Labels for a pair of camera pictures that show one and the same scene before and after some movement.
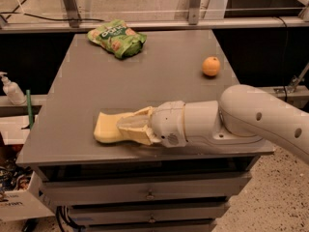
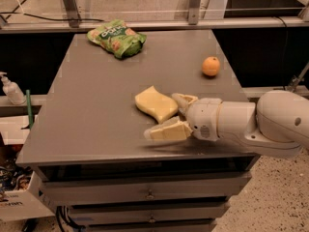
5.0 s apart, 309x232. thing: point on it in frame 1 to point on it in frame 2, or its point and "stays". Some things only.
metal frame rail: (155, 25) stays
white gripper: (168, 121) to (204, 117)
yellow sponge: (106, 129) to (157, 105)
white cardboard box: (26, 203) stays
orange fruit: (210, 66) stays
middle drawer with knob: (147, 214) stays
